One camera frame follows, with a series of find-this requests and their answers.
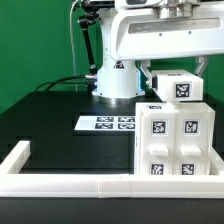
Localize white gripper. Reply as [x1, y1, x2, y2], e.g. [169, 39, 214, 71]
[110, 3, 224, 89]

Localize white cabinet top block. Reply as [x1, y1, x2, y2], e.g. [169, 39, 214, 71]
[151, 70, 204, 102]

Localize white cabinet door panel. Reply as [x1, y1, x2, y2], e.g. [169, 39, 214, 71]
[137, 113, 175, 175]

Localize white cabinet body box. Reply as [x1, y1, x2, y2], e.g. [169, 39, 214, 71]
[134, 103, 215, 175]

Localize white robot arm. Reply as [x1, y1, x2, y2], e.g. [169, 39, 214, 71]
[93, 0, 224, 103]

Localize white marker base plate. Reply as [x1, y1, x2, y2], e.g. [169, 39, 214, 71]
[74, 116, 135, 131]

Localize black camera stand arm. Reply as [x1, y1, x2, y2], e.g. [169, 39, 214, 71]
[73, 0, 116, 81]

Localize white hanging cable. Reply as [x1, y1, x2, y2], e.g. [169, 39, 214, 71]
[69, 0, 82, 92]

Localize black cables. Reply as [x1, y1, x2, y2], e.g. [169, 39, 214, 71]
[34, 75, 98, 92]

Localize white border frame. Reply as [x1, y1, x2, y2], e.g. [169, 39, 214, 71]
[0, 141, 224, 199]

